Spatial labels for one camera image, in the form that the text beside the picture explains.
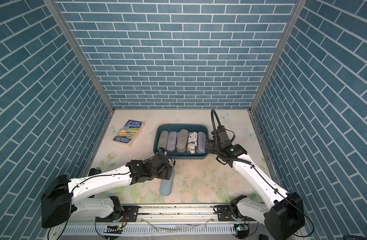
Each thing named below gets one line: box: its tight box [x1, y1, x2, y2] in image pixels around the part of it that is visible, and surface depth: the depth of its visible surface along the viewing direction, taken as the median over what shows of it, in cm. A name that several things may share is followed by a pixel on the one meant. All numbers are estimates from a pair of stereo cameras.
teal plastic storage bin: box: [153, 123, 209, 160], surface depth 98 cm
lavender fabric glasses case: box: [166, 131, 178, 152], surface depth 101 cm
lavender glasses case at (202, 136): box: [197, 131, 207, 154], surface depth 96 cm
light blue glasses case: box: [160, 168, 175, 196], surface depth 82 cm
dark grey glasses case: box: [176, 129, 189, 153], surface depth 96 cm
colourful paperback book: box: [112, 119, 146, 147], surface depth 107 cm
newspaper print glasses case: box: [186, 131, 198, 154], surface depth 95 cm
